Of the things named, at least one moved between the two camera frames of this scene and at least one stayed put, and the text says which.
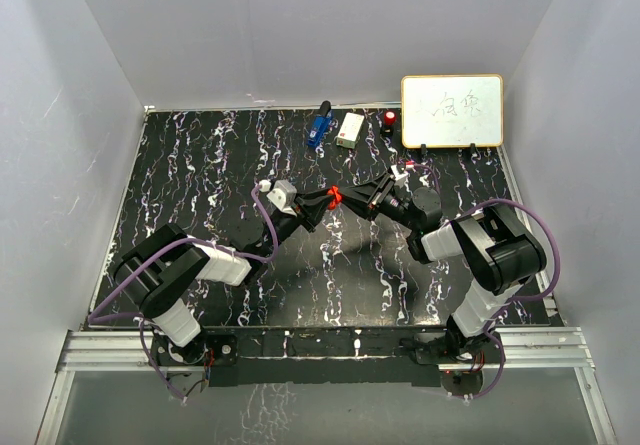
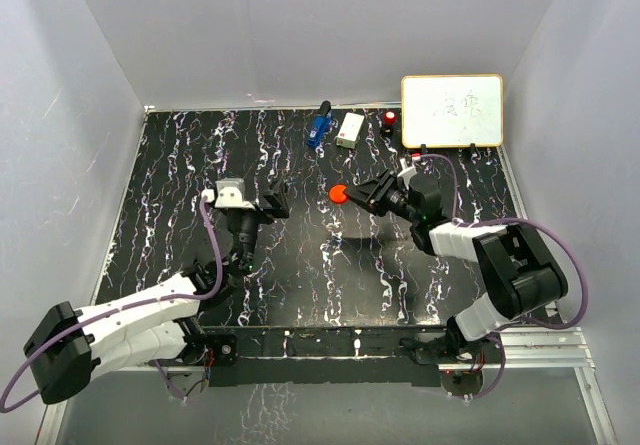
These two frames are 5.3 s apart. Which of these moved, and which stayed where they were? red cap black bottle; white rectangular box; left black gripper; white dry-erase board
Moved: left black gripper
Stayed: white rectangular box; white dry-erase board; red cap black bottle
